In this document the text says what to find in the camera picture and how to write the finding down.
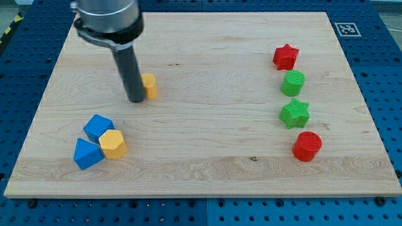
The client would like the red cylinder block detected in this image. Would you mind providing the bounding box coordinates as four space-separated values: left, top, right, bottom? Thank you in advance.
292 131 322 162

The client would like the blue triangle block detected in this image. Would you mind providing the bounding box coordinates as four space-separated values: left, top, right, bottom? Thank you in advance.
73 138 104 170

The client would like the blue cube block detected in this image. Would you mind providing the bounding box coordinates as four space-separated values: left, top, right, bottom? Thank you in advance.
84 114 115 144

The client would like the yellow hexagon block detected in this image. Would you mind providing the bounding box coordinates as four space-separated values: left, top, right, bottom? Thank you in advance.
99 129 128 160

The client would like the wooden board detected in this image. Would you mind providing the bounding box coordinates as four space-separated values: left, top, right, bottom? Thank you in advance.
4 12 401 199

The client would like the green star block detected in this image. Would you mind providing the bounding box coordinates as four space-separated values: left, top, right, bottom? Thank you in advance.
279 98 310 129

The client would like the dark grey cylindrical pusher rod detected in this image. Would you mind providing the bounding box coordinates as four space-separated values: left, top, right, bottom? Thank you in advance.
112 46 146 103

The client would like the green cylinder block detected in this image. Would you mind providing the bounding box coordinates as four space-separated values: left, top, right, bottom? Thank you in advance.
281 70 305 97

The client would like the white fiducial marker tag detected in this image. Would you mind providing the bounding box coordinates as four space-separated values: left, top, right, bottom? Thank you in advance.
334 22 361 37

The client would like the yellow block behind rod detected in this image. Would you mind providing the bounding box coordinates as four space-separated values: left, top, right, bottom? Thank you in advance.
141 73 158 99

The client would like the red star block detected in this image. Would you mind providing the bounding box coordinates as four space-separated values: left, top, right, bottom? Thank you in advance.
273 43 299 70

